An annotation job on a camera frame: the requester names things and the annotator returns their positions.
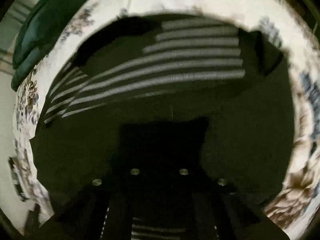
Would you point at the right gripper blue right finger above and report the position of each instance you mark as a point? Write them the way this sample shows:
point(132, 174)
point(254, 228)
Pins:
point(204, 207)

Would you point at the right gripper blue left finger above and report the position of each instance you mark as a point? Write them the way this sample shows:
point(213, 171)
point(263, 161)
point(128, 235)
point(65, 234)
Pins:
point(96, 176)

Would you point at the black striped sweater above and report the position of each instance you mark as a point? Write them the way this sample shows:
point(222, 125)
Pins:
point(178, 68)

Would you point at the dark green folded blanket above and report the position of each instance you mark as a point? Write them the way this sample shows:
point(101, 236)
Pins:
point(39, 34)

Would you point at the floral bed cover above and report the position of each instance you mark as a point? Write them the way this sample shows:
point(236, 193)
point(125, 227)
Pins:
point(295, 205)

